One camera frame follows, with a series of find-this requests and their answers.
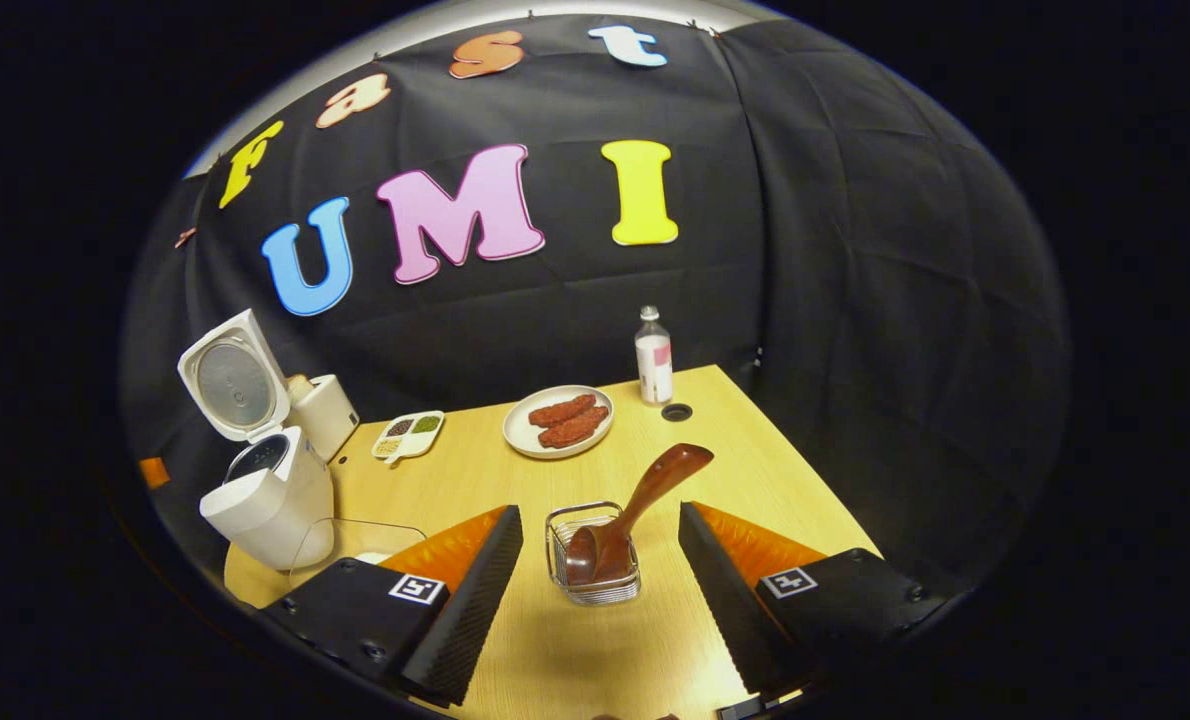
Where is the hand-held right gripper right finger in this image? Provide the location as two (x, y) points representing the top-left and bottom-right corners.
(678, 501), (946, 696)

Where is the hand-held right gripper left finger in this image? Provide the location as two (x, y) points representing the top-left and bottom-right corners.
(260, 505), (524, 706)

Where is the metal wire chopstick holder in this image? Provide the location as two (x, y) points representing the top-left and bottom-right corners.
(545, 501), (642, 607)

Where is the white rice cooker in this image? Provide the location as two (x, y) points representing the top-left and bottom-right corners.
(177, 309), (336, 572)

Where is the brown wooden spoon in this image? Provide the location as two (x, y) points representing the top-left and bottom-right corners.
(565, 443), (715, 587)

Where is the clear container of rice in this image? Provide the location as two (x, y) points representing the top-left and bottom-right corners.
(288, 517), (428, 591)

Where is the white toaster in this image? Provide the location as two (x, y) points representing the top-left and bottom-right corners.
(288, 374), (360, 463)

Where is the white divided grain dish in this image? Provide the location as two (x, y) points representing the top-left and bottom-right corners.
(372, 410), (446, 466)

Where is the white round plate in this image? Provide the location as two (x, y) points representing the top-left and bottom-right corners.
(502, 385), (615, 460)

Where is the red-brown sausage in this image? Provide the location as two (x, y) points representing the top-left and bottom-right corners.
(528, 394), (598, 428)
(538, 406), (610, 449)

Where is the clear bottle with pink label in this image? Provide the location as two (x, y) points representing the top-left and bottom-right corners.
(635, 305), (674, 406)

